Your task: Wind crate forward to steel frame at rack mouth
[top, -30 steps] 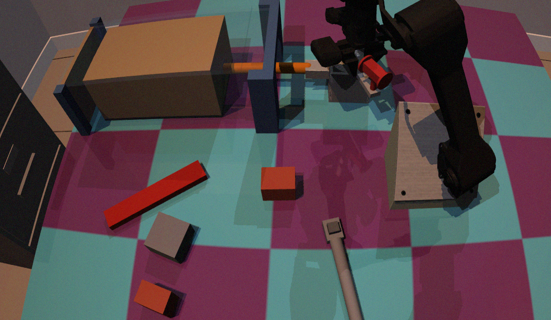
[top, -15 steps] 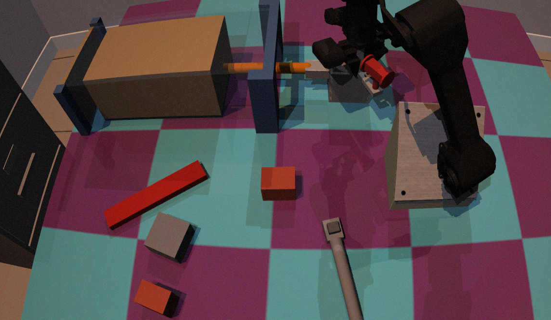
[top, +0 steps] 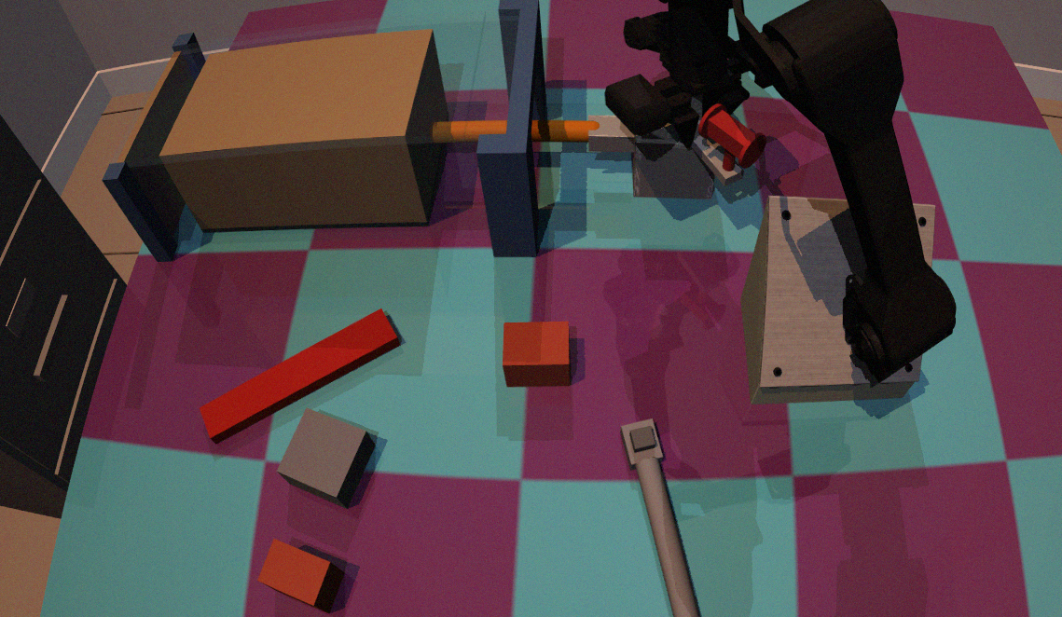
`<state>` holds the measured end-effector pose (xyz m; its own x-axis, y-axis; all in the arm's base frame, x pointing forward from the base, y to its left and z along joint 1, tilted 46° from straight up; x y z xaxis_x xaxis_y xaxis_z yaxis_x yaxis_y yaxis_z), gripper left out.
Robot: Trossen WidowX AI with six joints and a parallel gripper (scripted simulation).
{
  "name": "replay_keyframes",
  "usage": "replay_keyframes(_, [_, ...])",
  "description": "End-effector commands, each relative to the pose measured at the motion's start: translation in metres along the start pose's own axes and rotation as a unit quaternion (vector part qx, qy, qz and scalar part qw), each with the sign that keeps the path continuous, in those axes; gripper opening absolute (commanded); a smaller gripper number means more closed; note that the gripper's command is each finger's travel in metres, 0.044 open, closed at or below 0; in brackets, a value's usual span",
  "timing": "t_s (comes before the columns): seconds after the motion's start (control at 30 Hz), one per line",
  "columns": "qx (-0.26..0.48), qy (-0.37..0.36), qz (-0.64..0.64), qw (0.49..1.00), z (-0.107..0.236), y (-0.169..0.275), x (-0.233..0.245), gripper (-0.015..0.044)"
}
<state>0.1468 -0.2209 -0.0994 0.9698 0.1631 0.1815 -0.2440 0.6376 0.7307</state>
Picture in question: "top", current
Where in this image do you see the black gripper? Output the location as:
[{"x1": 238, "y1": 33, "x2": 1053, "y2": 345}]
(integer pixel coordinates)
[{"x1": 604, "y1": 24, "x2": 772, "y2": 148}]

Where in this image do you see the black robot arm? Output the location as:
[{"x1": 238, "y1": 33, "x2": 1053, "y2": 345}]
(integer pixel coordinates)
[{"x1": 623, "y1": 0, "x2": 957, "y2": 382}]

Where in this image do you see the orange box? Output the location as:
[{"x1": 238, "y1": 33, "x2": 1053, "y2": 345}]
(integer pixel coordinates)
[
  {"x1": 503, "y1": 322, "x2": 571, "y2": 387},
  {"x1": 258, "y1": 539, "x2": 345, "y2": 613}
]

